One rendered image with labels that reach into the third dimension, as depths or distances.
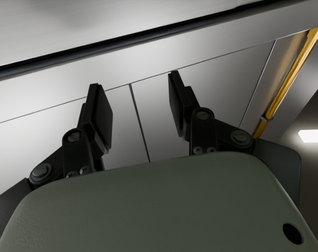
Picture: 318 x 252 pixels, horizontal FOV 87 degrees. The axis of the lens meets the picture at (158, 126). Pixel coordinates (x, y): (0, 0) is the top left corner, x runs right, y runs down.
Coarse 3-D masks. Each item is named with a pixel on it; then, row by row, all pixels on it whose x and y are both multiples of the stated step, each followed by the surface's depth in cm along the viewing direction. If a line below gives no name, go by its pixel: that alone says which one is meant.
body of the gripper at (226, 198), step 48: (48, 192) 6; (96, 192) 6; (144, 192) 6; (192, 192) 6; (240, 192) 5; (0, 240) 5; (48, 240) 5; (96, 240) 5; (144, 240) 5; (192, 240) 5; (240, 240) 5; (288, 240) 5
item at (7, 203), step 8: (16, 184) 8; (24, 184) 8; (32, 184) 8; (8, 192) 8; (16, 192) 8; (24, 192) 8; (0, 200) 8; (8, 200) 8; (16, 200) 8; (0, 208) 7; (8, 208) 7; (0, 216) 7; (8, 216) 7; (0, 224) 7; (0, 232) 7
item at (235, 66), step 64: (256, 0) 27; (64, 64) 21; (128, 64) 24; (192, 64) 29; (256, 64) 38; (0, 128) 26; (64, 128) 30; (128, 128) 37; (256, 128) 62; (0, 192) 35
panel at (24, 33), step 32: (0, 0) 15; (32, 0) 16; (64, 0) 17; (96, 0) 17; (128, 0) 19; (160, 0) 20; (192, 0) 21; (224, 0) 22; (0, 32) 16; (32, 32) 17; (64, 32) 18; (96, 32) 19; (128, 32) 21; (0, 64) 18
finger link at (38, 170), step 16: (96, 96) 11; (80, 112) 11; (96, 112) 10; (112, 112) 14; (96, 128) 10; (96, 144) 10; (48, 160) 9; (96, 160) 10; (32, 176) 8; (48, 176) 8
